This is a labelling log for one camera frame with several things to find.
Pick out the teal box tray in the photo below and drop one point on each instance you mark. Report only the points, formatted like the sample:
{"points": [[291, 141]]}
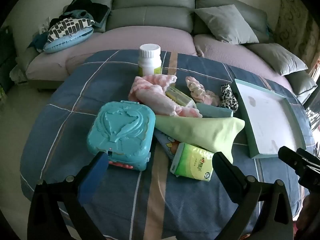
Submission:
{"points": [[267, 115]]}

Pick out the white wall socket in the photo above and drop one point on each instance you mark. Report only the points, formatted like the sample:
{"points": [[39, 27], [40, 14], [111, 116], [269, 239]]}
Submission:
{"points": [[45, 25]]}

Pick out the black folded clothing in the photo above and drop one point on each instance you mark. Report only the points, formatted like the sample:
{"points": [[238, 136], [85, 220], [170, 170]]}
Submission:
{"points": [[97, 12]]}

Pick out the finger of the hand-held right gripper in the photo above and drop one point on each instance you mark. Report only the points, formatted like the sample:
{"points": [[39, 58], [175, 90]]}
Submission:
{"points": [[310, 156], [288, 157]]}

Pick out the white plastic bottle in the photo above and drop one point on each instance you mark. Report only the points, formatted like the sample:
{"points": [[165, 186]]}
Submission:
{"points": [[150, 60]]}

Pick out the dark cabinet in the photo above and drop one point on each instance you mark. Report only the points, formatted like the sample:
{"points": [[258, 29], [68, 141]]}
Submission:
{"points": [[6, 52]]}

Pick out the blue plaid blanket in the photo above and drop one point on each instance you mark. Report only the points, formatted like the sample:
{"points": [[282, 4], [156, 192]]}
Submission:
{"points": [[125, 205]]}

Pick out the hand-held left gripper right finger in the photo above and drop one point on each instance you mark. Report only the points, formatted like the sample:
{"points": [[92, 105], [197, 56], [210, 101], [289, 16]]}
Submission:
{"points": [[223, 165]]}

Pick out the yellow green small box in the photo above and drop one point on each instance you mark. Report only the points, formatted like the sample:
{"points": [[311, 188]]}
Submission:
{"points": [[178, 96]]}

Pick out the beige patterned curtain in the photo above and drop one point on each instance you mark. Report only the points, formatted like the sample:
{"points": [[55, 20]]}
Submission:
{"points": [[297, 17]]}

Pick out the light blue cushion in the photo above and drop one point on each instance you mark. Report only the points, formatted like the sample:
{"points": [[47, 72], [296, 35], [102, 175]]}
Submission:
{"points": [[65, 42]]}

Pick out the pink sofa seat cover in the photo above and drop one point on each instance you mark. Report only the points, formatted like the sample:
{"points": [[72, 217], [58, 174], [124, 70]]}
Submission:
{"points": [[225, 55], [42, 62], [150, 37]]}

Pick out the purple wet wipes packet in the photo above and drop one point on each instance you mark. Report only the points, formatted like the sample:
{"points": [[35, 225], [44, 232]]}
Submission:
{"points": [[167, 146]]}

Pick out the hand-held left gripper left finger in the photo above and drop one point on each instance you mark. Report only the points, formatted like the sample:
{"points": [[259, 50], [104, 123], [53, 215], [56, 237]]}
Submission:
{"points": [[95, 173]]}

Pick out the teal plastic toy case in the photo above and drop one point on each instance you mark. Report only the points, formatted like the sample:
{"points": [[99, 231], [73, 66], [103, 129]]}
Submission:
{"points": [[120, 132]]}

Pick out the white plastic bag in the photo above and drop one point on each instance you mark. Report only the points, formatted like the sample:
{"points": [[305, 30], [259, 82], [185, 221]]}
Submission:
{"points": [[17, 73]]}

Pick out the light green cloth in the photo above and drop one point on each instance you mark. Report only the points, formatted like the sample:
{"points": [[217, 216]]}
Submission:
{"points": [[200, 132]]}

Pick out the green tissue packet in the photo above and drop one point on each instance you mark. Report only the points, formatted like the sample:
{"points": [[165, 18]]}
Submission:
{"points": [[192, 162]]}

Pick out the pink fluffy cloth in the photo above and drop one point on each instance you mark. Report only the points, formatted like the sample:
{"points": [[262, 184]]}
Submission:
{"points": [[152, 95]]}

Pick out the grey throw pillow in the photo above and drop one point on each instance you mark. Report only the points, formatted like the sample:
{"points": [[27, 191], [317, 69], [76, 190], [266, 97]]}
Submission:
{"points": [[277, 57], [226, 23], [302, 85]]}

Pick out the dark teal cloth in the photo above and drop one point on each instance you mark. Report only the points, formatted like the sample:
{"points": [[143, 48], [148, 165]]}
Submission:
{"points": [[40, 41]]}

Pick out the grey sofa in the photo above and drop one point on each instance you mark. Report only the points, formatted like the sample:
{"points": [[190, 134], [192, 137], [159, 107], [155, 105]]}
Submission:
{"points": [[155, 12]]}

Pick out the pink scrunchie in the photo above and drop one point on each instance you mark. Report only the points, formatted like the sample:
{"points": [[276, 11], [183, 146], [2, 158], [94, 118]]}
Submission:
{"points": [[197, 90]]}

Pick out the small teal box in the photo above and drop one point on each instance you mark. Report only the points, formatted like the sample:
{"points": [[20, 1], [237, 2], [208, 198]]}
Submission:
{"points": [[215, 111]]}

